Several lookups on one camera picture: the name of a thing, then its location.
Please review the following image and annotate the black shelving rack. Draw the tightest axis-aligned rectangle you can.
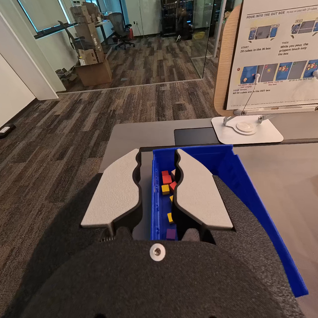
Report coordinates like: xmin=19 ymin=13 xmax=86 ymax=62
xmin=161 ymin=0 xmax=214 ymax=38

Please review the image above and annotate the small black floor device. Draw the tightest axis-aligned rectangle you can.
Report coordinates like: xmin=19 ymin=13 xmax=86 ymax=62
xmin=0 ymin=123 xmax=16 ymax=139

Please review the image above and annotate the instruction sheet on stand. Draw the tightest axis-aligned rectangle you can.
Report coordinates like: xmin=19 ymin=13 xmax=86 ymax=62
xmin=211 ymin=2 xmax=318 ymax=145

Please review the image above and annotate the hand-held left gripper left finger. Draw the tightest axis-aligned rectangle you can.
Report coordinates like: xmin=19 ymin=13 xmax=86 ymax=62
xmin=81 ymin=149 xmax=143 ymax=229

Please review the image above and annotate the black desk cable cover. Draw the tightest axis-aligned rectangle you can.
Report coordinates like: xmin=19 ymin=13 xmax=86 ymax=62
xmin=174 ymin=127 xmax=219 ymax=146

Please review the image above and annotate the black mesh office chair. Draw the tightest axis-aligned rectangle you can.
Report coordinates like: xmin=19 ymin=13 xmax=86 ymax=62
xmin=108 ymin=12 xmax=136 ymax=50
xmin=58 ymin=20 xmax=96 ymax=51

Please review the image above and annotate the blue plastic box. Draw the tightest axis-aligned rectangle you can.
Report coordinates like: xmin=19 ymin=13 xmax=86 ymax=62
xmin=150 ymin=144 xmax=309 ymax=298

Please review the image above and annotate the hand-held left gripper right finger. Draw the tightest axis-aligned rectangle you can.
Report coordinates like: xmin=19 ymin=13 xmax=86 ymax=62
xmin=173 ymin=149 xmax=234 ymax=230

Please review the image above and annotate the printed instruction sheet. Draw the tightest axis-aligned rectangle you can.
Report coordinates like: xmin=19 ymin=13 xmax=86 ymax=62
xmin=226 ymin=0 xmax=318 ymax=110

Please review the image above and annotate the stack of cardboard boxes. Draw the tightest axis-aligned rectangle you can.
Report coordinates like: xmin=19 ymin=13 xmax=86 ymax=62
xmin=70 ymin=1 xmax=105 ymax=65

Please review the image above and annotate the open cardboard box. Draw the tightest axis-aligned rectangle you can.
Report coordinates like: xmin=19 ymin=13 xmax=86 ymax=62
xmin=75 ymin=58 xmax=112 ymax=87

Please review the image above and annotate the pile of wooden cubes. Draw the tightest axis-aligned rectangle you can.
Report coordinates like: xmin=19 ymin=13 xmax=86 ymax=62
xmin=161 ymin=169 xmax=178 ymax=241

